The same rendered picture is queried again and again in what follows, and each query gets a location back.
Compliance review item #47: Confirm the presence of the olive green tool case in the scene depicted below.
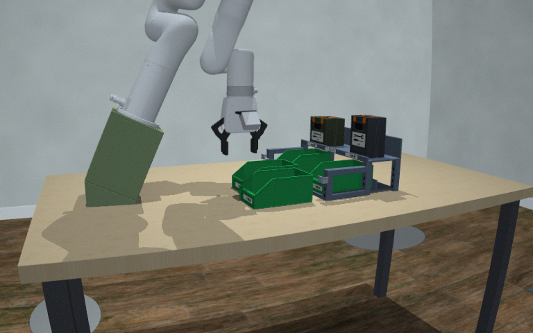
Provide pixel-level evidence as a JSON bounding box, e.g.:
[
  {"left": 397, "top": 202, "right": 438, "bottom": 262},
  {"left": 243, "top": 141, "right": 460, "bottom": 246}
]
[{"left": 310, "top": 116, "right": 345, "bottom": 146}]

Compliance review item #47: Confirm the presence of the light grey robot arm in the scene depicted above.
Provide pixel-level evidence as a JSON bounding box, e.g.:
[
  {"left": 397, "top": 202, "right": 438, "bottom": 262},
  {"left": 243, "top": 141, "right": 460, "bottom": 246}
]
[{"left": 110, "top": 0, "right": 261, "bottom": 130}]

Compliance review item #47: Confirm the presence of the green bin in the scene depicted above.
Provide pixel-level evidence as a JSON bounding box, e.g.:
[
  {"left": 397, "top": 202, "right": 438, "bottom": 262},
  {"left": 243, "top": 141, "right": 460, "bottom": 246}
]
[
  {"left": 311, "top": 160, "right": 373, "bottom": 195},
  {"left": 233, "top": 159, "right": 298, "bottom": 191},
  {"left": 277, "top": 148, "right": 331, "bottom": 173},
  {"left": 241, "top": 168, "right": 314, "bottom": 210}
]

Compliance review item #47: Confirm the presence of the black tool case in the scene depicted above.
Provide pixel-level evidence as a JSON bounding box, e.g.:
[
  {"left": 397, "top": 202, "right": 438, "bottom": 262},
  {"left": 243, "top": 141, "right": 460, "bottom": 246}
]
[{"left": 350, "top": 115, "right": 387, "bottom": 158}]

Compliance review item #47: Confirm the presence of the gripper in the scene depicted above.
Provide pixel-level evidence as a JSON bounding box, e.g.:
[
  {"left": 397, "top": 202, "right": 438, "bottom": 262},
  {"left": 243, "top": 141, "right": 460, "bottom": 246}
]
[{"left": 211, "top": 96, "right": 267, "bottom": 155}]

